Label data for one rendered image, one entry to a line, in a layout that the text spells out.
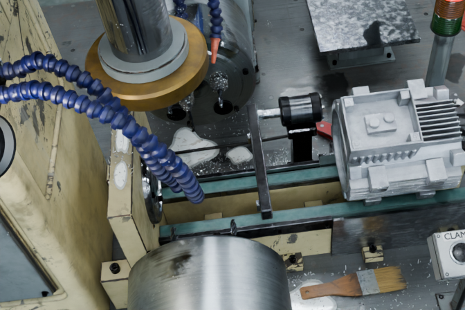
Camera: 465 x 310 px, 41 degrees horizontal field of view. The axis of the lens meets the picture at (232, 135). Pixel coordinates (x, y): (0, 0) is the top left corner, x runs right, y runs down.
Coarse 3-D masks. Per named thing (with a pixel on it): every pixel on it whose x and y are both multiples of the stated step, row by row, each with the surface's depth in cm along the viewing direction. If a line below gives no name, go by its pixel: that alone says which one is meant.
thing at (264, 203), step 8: (248, 104) 122; (248, 112) 121; (256, 112) 121; (248, 120) 120; (256, 120) 120; (256, 128) 118; (248, 136) 118; (256, 136) 117; (256, 144) 116; (256, 152) 114; (256, 160) 113; (264, 160) 114; (256, 168) 112; (264, 168) 112; (256, 176) 111; (264, 176) 111; (264, 184) 110; (264, 192) 109; (256, 200) 108; (264, 200) 108; (264, 208) 106; (264, 216) 107; (272, 216) 108
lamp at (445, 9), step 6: (438, 0) 125; (444, 0) 123; (462, 0) 122; (438, 6) 125; (444, 6) 124; (450, 6) 123; (456, 6) 123; (462, 6) 124; (438, 12) 126; (444, 12) 125; (450, 12) 124; (456, 12) 124; (462, 12) 125; (444, 18) 126; (450, 18) 125; (456, 18) 125
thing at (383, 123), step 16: (352, 96) 105; (368, 96) 105; (384, 96) 106; (400, 96) 105; (352, 112) 107; (368, 112) 107; (384, 112) 106; (400, 112) 106; (416, 112) 103; (352, 128) 106; (368, 128) 104; (384, 128) 104; (400, 128) 105; (416, 128) 103; (352, 144) 102; (368, 144) 105; (384, 144) 104; (400, 144) 101; (416, 144) 101; (352, 160) 105; (368, 160) 105
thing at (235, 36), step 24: (168, 0) 125; (192, 0) 124; (240, 24) 127; (240, 48) 121; (216, 72) 122; (240, 72) 124; (216, 96) 128; (240, 96) 129; (168, 120) 133; (216, 120) 134
